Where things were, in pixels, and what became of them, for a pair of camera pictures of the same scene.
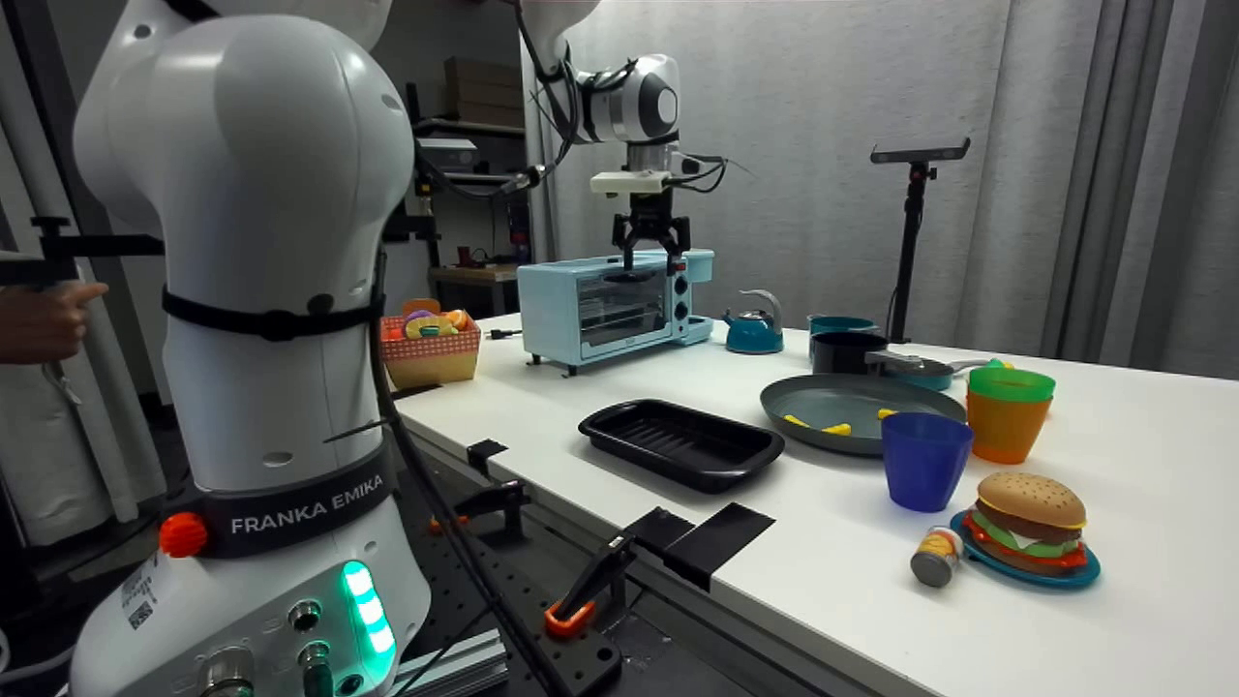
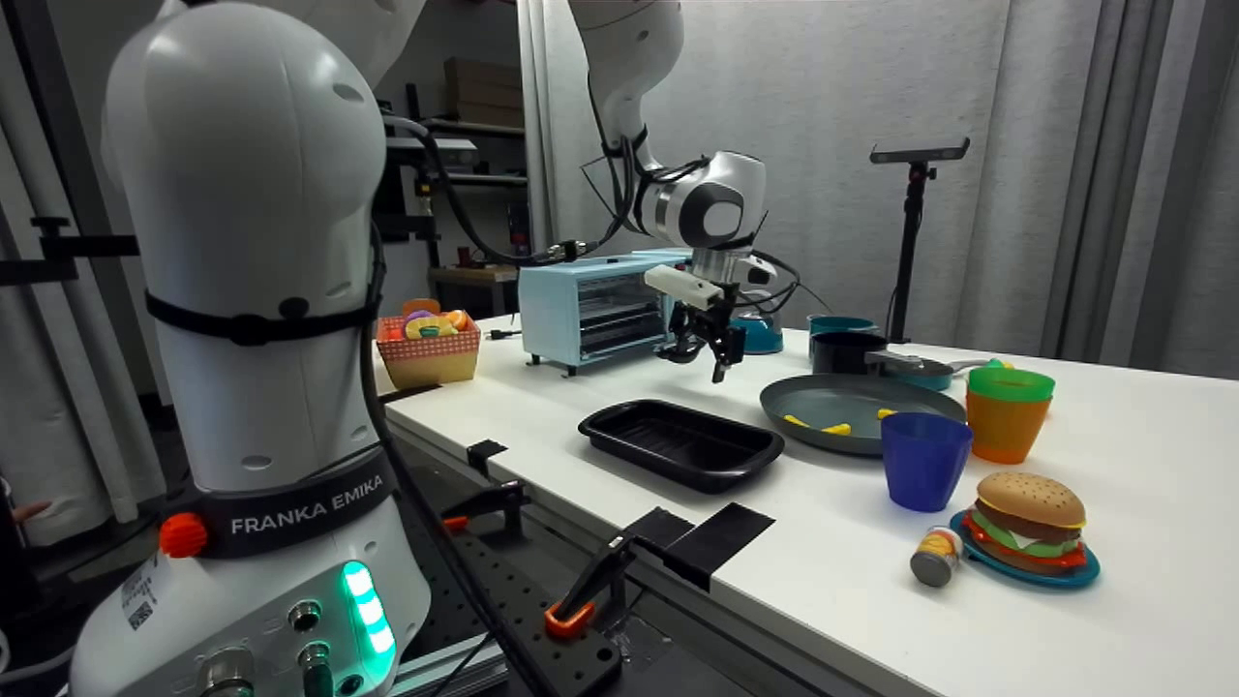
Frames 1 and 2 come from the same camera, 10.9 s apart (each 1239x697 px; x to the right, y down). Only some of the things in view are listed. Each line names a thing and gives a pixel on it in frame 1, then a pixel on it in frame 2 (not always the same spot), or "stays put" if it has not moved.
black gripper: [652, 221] to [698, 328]
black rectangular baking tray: [677, 448] stays put
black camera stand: [917, 174] stays put
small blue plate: [1026, 577] stays put
